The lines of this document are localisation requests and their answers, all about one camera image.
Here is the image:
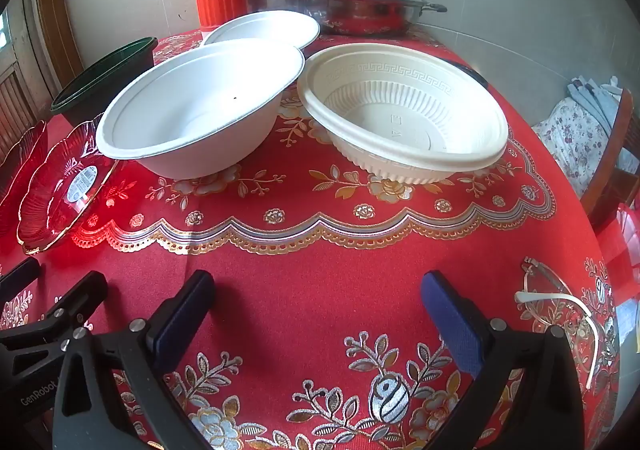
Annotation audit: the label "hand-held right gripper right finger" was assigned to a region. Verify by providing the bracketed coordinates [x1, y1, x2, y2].
[421, 271, 586, 450]

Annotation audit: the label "red glass plate with label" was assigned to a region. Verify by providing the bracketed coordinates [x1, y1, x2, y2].
[17, 113, 121, 253]

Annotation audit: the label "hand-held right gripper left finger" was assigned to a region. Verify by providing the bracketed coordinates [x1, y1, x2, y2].
[52, 270, 216, 450]

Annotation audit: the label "floral cloth pile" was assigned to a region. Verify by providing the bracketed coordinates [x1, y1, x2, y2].
[531, 98, 626, 198]

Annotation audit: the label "eyeglasses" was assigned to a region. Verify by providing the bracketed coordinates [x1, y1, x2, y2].
[515, 256, 608, 388]

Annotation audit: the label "red floral tablecloth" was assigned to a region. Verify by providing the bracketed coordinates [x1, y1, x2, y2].
[0, 25, 621, 450]

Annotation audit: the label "light blue cloth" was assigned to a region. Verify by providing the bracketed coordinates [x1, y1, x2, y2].
[567, 75, 631, 131]

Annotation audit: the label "dark green plastic bowl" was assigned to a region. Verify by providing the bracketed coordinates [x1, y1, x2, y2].
[50, 37, 158, 128]

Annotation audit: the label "wooden door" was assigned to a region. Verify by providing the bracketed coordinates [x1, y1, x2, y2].
[0, 0, 83, 126]

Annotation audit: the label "cream patterned plastic bowl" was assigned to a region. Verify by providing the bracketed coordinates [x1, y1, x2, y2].
[297, 43, 510, 184]

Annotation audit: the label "small white paper bowl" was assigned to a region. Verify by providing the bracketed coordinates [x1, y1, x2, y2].
[201, 10, 321, 51]

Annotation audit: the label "steel cooking pot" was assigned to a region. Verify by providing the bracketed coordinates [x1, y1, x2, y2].
[300, 0, 447, 36]

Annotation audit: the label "wooden chair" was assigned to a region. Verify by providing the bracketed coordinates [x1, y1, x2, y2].
[580, 88, 640, 231]

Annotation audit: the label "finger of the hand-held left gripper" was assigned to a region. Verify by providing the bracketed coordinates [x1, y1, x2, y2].
[0, 270, 108, 381]
[0, 257, 41, 303]

